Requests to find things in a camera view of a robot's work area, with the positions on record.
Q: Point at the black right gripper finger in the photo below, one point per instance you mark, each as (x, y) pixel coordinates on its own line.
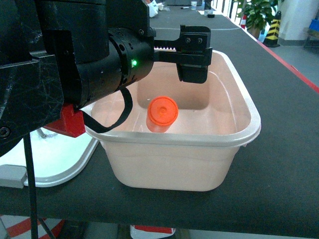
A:
(191, 53)

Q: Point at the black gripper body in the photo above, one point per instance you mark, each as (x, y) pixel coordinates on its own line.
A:
(130, 42)

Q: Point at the orange cylindrical capacitor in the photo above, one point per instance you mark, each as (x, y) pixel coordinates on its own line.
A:
(161, 114)

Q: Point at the pink plastic box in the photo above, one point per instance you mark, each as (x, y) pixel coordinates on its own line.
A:
(215, 119)

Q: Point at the white box lid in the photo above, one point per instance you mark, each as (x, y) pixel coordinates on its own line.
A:
(56, 159)

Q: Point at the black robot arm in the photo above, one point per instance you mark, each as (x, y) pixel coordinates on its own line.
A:
(58, 56)

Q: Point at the red white traffic cone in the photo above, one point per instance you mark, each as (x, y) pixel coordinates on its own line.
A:
(243, 21)

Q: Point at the green potted plant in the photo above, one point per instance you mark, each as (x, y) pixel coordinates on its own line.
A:
(259, 13)

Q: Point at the yellow black striped bollard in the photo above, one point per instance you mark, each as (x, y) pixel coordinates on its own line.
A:
(272, 37)

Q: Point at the black table mat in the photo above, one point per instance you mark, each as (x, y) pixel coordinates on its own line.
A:
(272, 187)

